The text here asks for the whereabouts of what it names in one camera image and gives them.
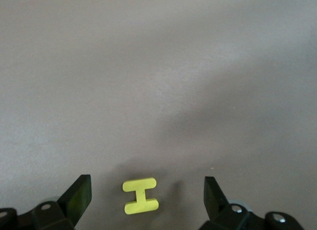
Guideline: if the yellow foam letter H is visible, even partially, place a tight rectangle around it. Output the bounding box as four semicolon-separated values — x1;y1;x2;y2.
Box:
122;177;159;215

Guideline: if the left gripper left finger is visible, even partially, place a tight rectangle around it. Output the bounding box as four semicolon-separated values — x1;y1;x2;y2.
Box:
0;174;92;230

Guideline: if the brown table cover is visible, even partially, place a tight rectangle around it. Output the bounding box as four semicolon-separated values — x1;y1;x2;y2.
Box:
0;0;317;230

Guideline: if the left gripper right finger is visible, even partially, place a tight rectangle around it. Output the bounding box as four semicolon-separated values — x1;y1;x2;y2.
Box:
199;176;304;230

